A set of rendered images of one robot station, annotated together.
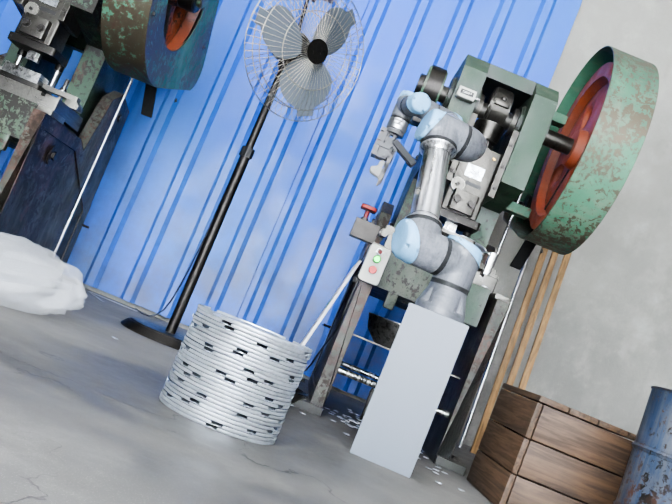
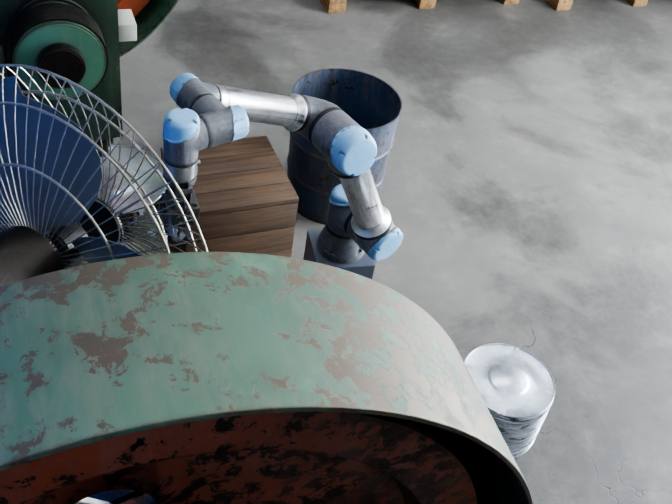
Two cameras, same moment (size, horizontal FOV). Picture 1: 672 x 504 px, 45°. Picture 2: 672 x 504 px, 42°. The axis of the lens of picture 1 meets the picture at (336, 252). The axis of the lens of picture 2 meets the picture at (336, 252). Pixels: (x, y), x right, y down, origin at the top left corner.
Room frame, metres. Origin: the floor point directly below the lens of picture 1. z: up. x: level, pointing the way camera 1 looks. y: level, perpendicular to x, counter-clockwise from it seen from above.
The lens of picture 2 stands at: (3.26, 1.50, 2.28)
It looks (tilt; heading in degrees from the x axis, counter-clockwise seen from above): 42 degrees down; 244
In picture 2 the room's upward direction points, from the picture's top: 10 degrees clockwise
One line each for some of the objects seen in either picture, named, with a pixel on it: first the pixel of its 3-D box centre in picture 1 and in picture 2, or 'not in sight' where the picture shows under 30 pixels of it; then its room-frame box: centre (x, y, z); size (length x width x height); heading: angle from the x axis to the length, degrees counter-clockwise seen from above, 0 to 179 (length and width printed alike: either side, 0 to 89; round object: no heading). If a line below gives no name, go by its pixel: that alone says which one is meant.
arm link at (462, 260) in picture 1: (456, 262); (349, 207); (2.36, -0.34, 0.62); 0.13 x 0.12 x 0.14; 107
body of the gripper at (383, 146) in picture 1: (386, 145); (180, 197); (2.93, -0.02, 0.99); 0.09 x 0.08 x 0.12; 89
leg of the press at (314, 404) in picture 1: (347, 294); not in sight; (3.30, -0.11, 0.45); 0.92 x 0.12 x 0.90; 1
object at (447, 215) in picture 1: (451, 222); not in sight; (3.17, -0.38, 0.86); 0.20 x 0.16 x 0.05; 91
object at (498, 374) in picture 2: (255, 328); (508, 379); (1.93, 0.11, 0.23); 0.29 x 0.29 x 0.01
